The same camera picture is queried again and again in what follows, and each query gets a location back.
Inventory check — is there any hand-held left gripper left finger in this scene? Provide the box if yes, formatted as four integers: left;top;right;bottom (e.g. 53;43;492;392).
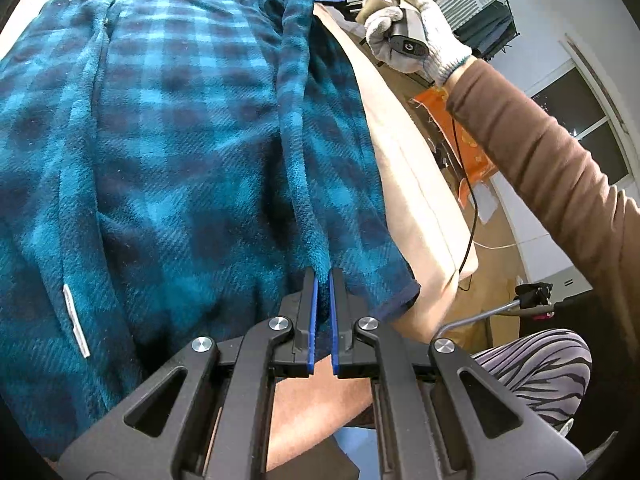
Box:
57;267;321;480

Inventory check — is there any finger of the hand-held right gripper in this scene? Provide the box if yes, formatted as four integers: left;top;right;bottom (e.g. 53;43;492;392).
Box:
314;0;362;15

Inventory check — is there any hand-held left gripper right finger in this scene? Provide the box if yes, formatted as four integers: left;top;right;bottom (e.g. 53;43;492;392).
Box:
329;267;588;480

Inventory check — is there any teal plaid fleece shirt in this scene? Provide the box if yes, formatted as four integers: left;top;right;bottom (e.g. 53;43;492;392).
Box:
0;0;421;461

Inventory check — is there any person's right forearm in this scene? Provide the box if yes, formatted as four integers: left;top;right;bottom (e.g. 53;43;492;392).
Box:
444;57;640;341

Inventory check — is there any black clothes rack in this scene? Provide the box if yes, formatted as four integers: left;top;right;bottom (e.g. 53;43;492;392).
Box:
430;0;523;58

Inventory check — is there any person's right hand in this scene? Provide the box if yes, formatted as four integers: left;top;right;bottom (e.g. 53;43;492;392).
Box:
364;0;476;86

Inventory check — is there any dark green hanging cloth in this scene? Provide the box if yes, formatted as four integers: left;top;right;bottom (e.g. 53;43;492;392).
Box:
452;2;516;56

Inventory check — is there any orange cloth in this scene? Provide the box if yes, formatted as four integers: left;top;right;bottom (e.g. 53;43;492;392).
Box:
410;85;498;206

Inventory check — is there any tan blanket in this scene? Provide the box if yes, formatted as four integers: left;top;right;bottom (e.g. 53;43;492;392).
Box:
312;2;478;346

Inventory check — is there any window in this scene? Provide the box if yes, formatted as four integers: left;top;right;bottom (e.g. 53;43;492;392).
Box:
530;57;631;186

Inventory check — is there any white paper sheet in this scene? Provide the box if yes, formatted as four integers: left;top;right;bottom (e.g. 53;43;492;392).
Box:
470;180;501;221

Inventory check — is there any black clamp stand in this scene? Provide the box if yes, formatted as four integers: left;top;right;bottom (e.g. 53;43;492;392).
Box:
430;282;556;346

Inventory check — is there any person's right leg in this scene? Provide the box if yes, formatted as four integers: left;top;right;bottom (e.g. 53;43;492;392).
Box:
470;329;593;431

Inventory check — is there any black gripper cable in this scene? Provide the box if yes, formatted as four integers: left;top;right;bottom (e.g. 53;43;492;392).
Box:
447;72;481;291

